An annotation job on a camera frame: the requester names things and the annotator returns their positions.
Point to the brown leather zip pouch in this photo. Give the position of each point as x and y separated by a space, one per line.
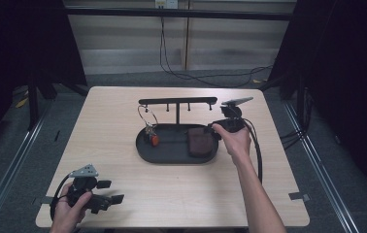
199 142

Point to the dark curtain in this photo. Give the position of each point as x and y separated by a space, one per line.
343 81
16 48

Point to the white wall socket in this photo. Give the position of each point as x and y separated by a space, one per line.
166 4

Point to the grey tape strip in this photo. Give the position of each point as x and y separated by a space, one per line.
46 200
299 196

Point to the black metal stand leg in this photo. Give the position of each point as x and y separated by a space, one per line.
33 103

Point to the metal floor rail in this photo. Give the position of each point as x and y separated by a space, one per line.
320 168
13 161

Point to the yellow floor tape piece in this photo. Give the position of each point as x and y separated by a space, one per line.
22 102

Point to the person's left hand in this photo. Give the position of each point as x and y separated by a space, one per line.
66 215

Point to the person's right hand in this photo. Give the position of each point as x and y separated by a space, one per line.
238 144

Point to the black horizontal frame bar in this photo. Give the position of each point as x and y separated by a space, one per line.
172 13

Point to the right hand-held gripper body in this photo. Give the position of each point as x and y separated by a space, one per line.
231 124

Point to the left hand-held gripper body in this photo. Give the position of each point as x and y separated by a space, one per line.
84 184

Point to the black key rack with tray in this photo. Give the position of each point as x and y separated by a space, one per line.
172 152

